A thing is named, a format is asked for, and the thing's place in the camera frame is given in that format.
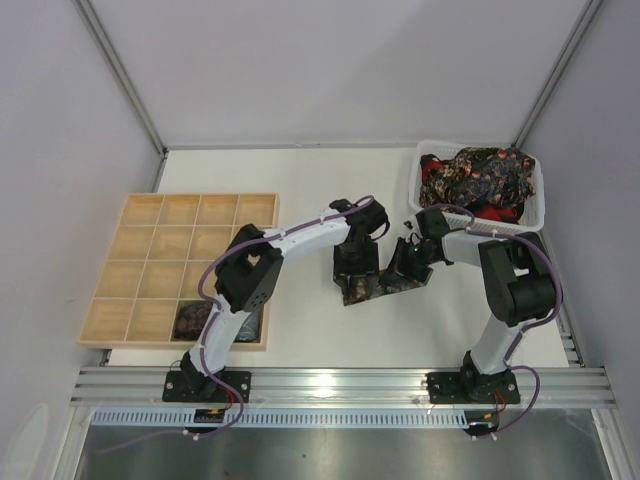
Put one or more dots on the wooden grid organizer tray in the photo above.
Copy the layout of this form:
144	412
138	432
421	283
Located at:
161	247

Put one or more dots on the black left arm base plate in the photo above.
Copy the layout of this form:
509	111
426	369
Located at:
178	390

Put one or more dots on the slotted grey cable duct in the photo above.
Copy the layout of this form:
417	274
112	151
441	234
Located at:
198	418

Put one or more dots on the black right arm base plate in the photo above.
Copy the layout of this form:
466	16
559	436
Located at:
457	387

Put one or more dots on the pile of dark floral ties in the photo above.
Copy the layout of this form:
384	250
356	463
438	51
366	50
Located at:
492	183

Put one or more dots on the rolled dark floral tie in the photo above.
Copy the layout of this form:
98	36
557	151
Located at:
190	320

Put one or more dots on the aluminium frame rail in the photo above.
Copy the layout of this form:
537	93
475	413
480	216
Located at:
584	388

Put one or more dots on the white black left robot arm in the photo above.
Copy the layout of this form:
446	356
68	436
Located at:
244	277

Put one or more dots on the white plastic basket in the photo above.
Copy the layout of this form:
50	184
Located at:
532	219

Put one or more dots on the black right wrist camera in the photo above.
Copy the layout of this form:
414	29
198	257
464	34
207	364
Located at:
431	224

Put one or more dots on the rolled grey leaf-pattern tie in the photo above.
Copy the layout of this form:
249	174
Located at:
250	330

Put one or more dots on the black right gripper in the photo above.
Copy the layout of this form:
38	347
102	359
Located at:
409	266

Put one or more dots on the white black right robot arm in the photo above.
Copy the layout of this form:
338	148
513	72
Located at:
521	285

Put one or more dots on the orange grey patterned tie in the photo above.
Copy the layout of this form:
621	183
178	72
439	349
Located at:
394	288

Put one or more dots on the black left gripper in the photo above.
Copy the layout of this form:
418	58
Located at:
355	273

